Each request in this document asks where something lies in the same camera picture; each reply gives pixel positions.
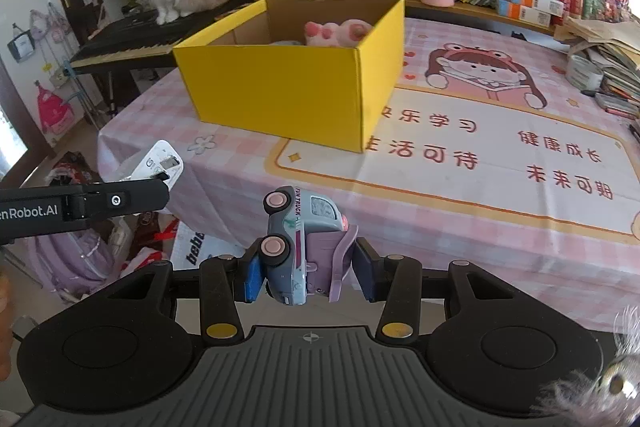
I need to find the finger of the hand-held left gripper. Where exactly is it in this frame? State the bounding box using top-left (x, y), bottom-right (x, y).
top-left (69, 177), bottom-right (170, 224)

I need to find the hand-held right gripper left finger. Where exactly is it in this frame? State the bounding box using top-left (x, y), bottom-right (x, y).
top-left (85, 237), bottom-right (267, 343)

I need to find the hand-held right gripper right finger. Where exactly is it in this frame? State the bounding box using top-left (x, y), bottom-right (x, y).
top-left (352, 238), bottom-right (523, 342)

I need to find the grey toy mouse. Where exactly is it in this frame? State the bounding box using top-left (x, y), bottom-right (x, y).
top-left (262, 186), bottom-right (360, 307)

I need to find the small white box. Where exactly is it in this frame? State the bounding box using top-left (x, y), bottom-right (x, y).
top-left (115, 140), bottom-right (185, 193)

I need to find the yellow cardboard box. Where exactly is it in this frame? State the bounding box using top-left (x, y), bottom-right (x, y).
top-left (172, 0), bottom-right (406, 154)

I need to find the pink plush pig toy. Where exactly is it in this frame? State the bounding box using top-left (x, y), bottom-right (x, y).
top-left (304, 19), bottom-right (375, 49)

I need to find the lilac fabric bag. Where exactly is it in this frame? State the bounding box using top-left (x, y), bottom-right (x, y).
top-left (25, 224), bottom-right (122, 299)

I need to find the white printed plastic bag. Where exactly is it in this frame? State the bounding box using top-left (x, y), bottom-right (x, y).
top-left (172, 219), bottom-right (246, 273)

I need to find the pink child backpack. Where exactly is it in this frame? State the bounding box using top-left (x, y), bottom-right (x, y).
top-left (35, 81), bottom-right (76, 136)

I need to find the black electronic keyboard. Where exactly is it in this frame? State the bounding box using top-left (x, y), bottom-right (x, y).
top-left (69, 0), bottom-right (256, 76)

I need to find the fluffy lilac plush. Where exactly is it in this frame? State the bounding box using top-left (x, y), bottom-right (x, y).
top-left (535, 307), bottom-right (640, 427)

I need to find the grey tape roll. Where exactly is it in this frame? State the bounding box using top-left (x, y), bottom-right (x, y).
top-left (565, 53), bottom-right (606, 92)

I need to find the stack of papers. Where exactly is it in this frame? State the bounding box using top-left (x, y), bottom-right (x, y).
top-left (555, 14), bottom-right (640, 108)

